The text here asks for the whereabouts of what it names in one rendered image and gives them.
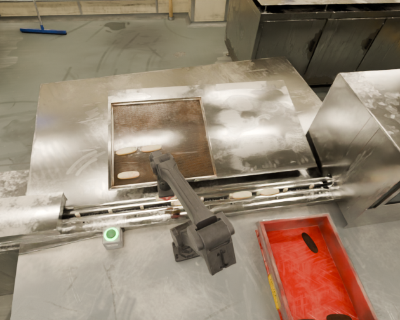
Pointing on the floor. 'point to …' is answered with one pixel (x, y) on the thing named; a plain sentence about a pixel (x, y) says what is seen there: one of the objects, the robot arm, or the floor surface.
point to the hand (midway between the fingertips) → (166, 195)
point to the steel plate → (273, 63)
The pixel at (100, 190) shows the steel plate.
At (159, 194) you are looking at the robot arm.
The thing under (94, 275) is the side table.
